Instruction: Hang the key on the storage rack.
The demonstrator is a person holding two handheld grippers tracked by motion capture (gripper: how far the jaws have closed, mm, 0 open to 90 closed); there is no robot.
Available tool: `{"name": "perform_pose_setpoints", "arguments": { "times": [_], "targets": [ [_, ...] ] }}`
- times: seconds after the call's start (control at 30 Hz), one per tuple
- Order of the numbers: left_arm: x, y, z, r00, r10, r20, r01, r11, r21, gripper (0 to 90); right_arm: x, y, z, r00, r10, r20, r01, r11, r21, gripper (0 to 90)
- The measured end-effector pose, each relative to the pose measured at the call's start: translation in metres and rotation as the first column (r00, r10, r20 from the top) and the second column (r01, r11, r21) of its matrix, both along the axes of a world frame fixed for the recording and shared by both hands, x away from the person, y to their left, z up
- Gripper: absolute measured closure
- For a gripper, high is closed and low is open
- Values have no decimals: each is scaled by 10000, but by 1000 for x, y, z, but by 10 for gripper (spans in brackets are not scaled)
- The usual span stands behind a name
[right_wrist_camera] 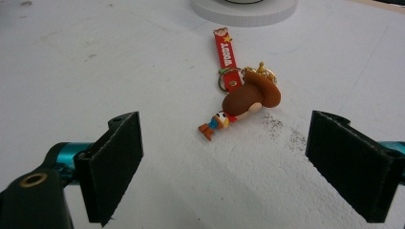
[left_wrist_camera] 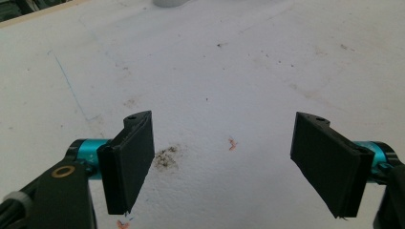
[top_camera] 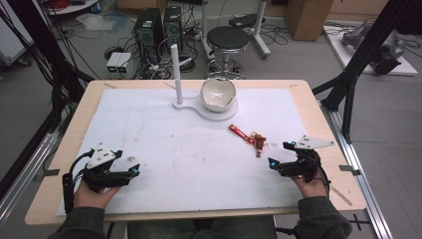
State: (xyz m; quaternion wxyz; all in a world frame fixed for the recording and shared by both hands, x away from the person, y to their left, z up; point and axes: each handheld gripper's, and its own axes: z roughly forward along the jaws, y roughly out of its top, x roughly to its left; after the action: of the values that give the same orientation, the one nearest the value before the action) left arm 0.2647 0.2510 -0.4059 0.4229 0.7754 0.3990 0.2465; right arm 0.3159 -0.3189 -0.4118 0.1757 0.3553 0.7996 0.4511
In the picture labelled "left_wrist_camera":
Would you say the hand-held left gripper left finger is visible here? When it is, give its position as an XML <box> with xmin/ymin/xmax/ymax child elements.
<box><xmin>96</xmin><ymin>110</ymin><xmax>156</xmax><ymax>216</ymax></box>

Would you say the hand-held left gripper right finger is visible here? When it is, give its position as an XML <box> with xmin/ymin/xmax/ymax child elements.
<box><xmin>289</xmin><ymin>111</ymin><xmax>376</xmax><ymax>219</ymax></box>

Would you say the white round container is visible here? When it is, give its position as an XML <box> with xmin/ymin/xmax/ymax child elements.
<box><xmin>152</xmin><ymin>0</ymin><xmax>189</xmax><ymax>9</ymax></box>

